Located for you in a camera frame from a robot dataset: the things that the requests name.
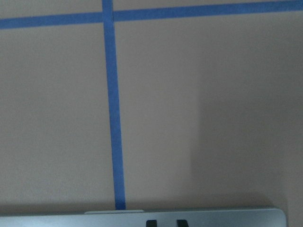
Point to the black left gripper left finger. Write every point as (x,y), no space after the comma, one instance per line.
(151,223)

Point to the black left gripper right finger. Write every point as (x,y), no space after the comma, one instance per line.
(182,223)

